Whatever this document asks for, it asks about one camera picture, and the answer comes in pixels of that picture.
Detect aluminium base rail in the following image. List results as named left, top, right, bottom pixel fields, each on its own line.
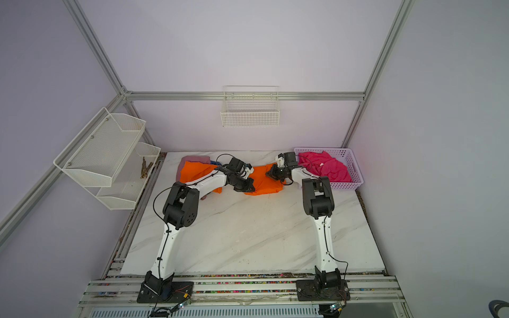
left=73, top=260, right=412, bottom=317

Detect lilac perforated plastic basket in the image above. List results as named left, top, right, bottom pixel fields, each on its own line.
left=294, top=147, right=364, bottom=190

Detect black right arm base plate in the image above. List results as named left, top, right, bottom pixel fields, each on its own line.
left=296, top=280, right=351, bottom=302

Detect white mesh shelf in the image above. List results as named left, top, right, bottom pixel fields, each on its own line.
left=53, top=108, right=146, bottom=188
left=94, top=143, right=160, bottom=210

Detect white mesh lower shelf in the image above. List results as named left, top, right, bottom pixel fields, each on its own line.
left=94, top=143, right=160, bottom=210

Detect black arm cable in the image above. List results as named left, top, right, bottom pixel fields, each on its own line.
left=152, top=153, right=247, bottom=318
left=278, top=156, right=350, bottom=279

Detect white mesh upper shelf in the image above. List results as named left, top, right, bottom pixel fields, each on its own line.
left=53, top=108, right=146, bottom=188

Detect white wire wall basket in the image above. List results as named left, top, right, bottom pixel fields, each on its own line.
left=221, top=85, right=280, bottom=128

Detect folded mauve t-shirt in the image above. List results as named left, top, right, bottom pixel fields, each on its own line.
left=176, top=156, right=211, bottom=182

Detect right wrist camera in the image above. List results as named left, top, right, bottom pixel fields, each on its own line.
left=276, top=152, right=298, bottom=168

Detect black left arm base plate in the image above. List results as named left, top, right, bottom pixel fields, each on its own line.
left=137, top=282, right=194, bottom=304

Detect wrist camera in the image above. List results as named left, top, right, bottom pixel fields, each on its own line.
left=226, top=157, right=254, bottom=179
left=276, top=152, right=298, bottom=168

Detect wooden clothespins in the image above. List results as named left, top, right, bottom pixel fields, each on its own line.
left=140, top=156, right=155, bottom=179

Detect pink t-shirt in basket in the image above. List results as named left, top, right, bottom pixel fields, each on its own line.
left=298, top=151, right=353, bottom=183

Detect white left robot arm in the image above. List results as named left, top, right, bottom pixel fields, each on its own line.
left=139, top=167, right=255, bottom=302

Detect orange t-shirt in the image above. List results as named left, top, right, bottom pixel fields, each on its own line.
left=247, top=164, right=283, bottom=196
left=176, top=162, right=217, bottom=183

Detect aluminium frame profile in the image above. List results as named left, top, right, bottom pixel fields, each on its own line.
left=1, top=1, right=414, bottom=249

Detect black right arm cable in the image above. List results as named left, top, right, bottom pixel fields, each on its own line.
left=278, top=156, right=350, bottom=279

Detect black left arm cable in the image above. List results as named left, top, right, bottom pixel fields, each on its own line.
left=152, top=153, right=247, bottom=318

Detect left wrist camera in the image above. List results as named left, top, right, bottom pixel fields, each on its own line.
left=226, top=157, right=254, bottom=179

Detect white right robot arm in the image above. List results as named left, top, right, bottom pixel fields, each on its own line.
left=266, top=164, right=343, bottom=294

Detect folded orange t-shirt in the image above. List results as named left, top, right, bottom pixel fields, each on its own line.
left=176, top=162, right=217, bottom=183

